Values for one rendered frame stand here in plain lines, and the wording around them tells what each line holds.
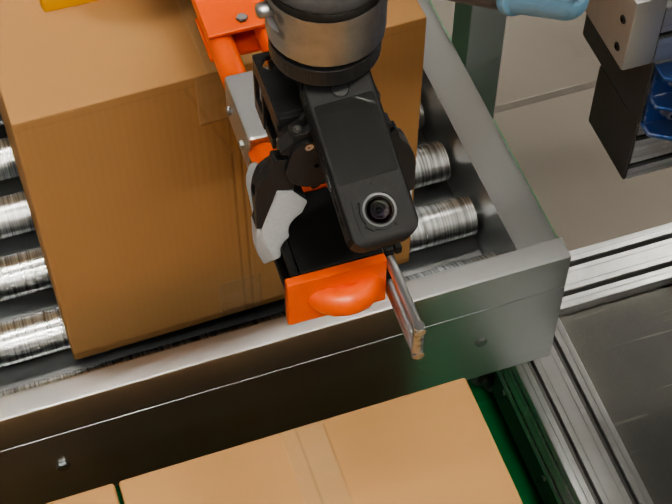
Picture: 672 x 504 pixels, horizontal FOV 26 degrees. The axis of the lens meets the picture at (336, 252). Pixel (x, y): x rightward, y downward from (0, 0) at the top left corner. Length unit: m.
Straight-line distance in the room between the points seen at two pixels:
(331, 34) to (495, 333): 0.90
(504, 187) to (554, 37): 1.04
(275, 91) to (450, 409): 0.71
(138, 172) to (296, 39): 0.57
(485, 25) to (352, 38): 1.32
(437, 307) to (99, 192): 0.42
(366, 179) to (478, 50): 1.32
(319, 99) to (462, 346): 0.84
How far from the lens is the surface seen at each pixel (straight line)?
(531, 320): 1.73
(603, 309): 2.10
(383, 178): 0.91
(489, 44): 2.21
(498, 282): 1.63
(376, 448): 1.57
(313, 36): 0.87
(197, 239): 1.53
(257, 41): 1.21
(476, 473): 1.57
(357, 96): 0.92
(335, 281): 1.02
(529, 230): 1.68
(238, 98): 1.13
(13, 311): 1.77
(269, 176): 0.96
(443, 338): 1.68
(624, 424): 2.01
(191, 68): 1.35
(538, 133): 2.57
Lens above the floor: 1.93
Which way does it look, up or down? 54 degrees down
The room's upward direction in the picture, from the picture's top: straight up
